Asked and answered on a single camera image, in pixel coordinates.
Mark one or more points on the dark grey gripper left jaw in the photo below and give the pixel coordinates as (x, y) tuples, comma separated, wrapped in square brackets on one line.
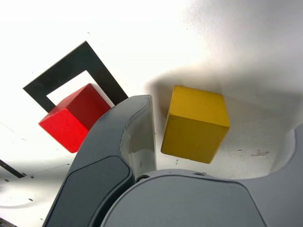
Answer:
[(99, 165)]

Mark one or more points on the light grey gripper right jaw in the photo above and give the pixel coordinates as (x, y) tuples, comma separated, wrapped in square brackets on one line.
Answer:
[(189, 203)]

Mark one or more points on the red cube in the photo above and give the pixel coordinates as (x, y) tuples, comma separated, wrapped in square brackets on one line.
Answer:
[(66, 127)]

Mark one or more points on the yellow cube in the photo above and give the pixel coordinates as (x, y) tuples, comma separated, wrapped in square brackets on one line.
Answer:
[(194, 127)]

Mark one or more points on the black tape square outline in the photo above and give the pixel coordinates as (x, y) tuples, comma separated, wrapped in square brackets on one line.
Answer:
[(94, 63)]

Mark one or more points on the black tape strip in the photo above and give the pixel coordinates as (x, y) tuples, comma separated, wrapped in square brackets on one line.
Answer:
[(11, 169)]

